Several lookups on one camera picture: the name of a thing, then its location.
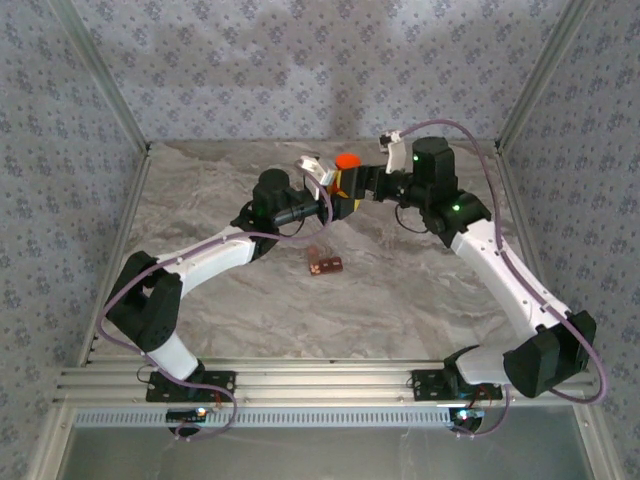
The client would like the brown weekly pill organizer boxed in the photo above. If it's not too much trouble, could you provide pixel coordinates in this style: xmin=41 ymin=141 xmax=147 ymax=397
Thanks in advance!
xmin=306 ymin=244 xmax=345 ymax=277

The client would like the small controller board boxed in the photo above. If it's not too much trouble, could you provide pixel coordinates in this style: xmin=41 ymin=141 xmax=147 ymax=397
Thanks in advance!
xmin=448 ymin=407 xmax=487 ymax=424
xmin=166 ymin=407 xmax=209 ymax=423

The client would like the grey metal panel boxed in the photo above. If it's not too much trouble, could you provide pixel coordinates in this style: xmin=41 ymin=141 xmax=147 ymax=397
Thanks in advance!
xmin=64 ymin=405 xmax=596 ymax=480

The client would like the aluminium side rail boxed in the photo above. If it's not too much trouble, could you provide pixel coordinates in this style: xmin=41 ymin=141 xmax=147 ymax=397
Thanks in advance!
xmin=77 ymin=147 xmax=154 ymax=369
xmin=494 ymin=144 xmax=571 ymax=365

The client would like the aluminium frame post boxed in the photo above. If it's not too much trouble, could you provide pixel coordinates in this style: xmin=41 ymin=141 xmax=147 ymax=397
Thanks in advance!
xmin=574 ymin=399 xmax=626 ymax=480
xmin=49 ymin=0 xmax=152 ymax=151
xmin=494 ymin=0 xmax=594 ymax=151
xmin=24 ymin=402 xmax=76 ymax=480

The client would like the aluminium mounting rail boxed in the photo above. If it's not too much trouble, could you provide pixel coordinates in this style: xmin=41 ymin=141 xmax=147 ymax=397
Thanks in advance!
xmin=52 ymin=357 xmax=599 ymax=407

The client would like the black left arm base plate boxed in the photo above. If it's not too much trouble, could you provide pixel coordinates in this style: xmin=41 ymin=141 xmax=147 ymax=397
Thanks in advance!
xmin=145 ymin=369 xmax=237 ymax=403

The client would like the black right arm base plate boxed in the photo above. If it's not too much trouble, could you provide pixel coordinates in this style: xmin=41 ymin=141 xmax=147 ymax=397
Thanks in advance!
xmin=410 ymin=368 xmax=503 ymax=401

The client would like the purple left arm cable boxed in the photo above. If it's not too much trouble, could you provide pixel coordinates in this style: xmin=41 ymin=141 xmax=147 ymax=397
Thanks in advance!
xmin=98 ymin=169 xmax=335 ymax=444

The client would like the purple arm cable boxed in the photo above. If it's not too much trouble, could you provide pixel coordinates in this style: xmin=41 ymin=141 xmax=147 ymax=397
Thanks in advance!
xmin=398 ymin=118 xmax=610 ymax=441
xmin=98 ymin=169 xmax=335 ymax=444

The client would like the slotted grey cable duct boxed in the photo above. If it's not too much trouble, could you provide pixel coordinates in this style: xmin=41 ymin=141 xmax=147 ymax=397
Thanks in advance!
xmin=73 ymin=405 xmax=454 ymax=429

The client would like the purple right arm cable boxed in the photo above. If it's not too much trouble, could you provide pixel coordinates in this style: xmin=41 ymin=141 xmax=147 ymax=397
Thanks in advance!
xmin=398 ymin=118 xmax=610 ymax=441

